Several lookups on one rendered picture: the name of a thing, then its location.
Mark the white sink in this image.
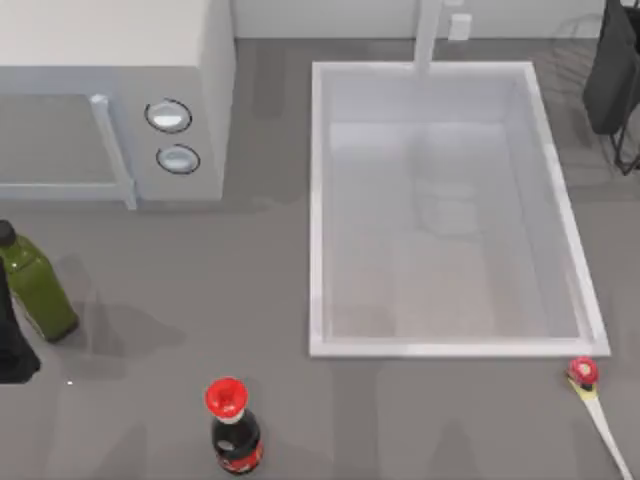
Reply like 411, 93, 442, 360
308, 60, 612, 359

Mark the green bottle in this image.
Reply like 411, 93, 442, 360
0, 219, 80, 344

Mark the tall white tap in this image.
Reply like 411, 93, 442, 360
412, 0, 443, 77

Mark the pale microwave oven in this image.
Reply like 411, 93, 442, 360
0, 0, 238, 211

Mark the round microwave knob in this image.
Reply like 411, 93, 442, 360
144, 97, 194, 135
155, 143, 202, 176

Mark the dark cola bottle red cap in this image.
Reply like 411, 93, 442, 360
204, 376, 265, 475

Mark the microwave door handle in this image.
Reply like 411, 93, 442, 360
89, 93, 138, 211

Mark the white wall socket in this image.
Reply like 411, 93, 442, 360
447, 13, 473, 42

